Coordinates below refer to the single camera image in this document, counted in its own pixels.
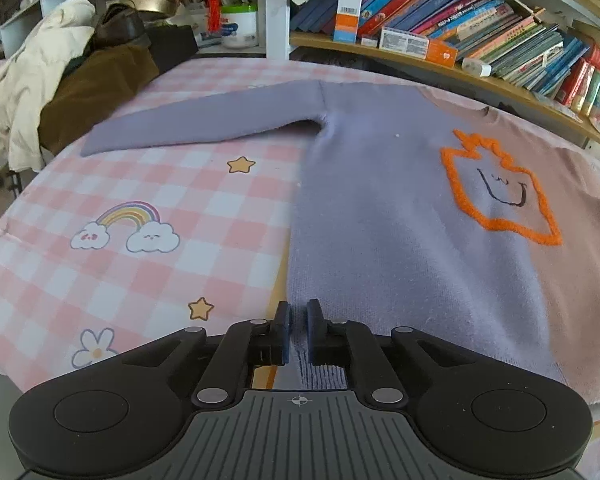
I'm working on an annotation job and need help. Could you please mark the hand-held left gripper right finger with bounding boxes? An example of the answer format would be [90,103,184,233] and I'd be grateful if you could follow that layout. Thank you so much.
[306,299,477,407]

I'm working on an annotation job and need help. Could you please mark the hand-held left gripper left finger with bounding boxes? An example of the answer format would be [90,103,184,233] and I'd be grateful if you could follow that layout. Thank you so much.
[122,300,293,409]

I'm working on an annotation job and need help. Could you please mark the purple sweater with orange flame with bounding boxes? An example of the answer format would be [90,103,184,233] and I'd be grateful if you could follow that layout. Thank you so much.
[80,80,600,406]

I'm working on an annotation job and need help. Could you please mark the pink checkered bed sheet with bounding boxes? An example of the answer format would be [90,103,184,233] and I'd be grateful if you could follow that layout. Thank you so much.
[0,55,600,461]

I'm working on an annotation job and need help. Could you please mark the wooden bookshelf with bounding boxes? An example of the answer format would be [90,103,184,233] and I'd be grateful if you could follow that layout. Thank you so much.
[289,0,600,157]

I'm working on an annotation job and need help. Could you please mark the flat white and orange box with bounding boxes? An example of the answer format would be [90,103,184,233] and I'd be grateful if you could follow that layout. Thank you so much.
[378,26,458,68]

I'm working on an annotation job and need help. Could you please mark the black box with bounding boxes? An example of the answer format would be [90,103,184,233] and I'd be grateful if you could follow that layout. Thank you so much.
[147,25,199,68]

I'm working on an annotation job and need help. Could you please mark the white jar with green lid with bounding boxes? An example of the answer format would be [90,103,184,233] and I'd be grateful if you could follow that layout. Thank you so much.
[221,4,259,48]

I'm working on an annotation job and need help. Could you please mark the small white eraser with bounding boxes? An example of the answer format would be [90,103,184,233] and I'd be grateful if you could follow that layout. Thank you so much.
[461,57,493,78]

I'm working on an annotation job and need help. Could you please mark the tall white and orange box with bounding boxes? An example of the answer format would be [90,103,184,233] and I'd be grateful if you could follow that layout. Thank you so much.
[333,0,366,44]

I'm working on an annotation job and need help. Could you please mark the red hanging ornament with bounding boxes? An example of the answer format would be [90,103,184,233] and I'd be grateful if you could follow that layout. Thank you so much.
[205,0,222,35]

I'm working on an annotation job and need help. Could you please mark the brown leather shoe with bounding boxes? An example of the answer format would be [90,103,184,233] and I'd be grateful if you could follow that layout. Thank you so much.
[87,4,151,51]

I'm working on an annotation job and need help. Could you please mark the row of colourful books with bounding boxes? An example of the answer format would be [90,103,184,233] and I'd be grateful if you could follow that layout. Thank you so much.
[290,0,600,136]

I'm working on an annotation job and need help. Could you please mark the gold metal bowl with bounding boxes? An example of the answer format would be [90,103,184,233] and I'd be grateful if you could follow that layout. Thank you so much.
[119,0,179,17]

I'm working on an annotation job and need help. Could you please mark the cream puffy jacket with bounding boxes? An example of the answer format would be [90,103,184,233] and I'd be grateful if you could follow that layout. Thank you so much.
[0,0,98,171]

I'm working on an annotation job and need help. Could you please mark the brown corduroy cloth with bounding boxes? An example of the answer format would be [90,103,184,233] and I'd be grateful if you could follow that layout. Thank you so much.
[37,42,161,156]

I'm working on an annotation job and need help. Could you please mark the white shelf post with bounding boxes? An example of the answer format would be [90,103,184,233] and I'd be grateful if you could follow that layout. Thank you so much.
[265,0,292,61]

